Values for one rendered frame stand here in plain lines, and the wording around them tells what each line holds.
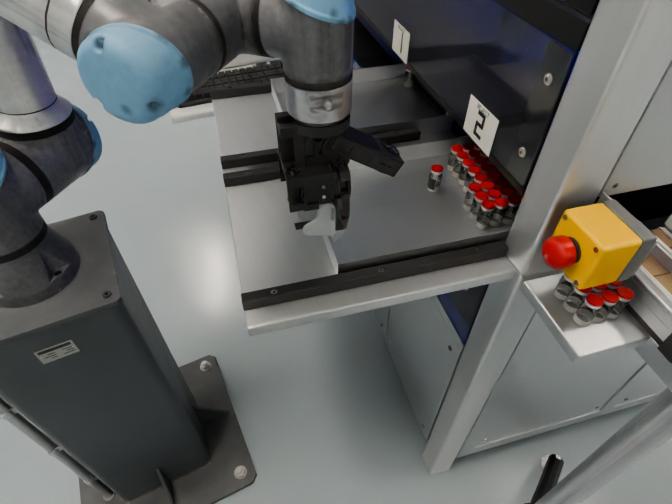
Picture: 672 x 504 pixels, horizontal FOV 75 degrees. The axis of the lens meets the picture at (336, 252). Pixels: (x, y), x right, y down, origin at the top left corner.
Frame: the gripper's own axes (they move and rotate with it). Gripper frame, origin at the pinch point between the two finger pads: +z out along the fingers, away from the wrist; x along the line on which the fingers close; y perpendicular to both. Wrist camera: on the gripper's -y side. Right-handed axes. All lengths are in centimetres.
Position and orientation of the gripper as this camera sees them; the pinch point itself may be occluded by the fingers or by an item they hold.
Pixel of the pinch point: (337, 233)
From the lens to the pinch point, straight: 66.3
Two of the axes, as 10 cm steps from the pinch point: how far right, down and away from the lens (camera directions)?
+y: -9.7, 1.9, -1.8
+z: 0.0, 6.9, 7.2
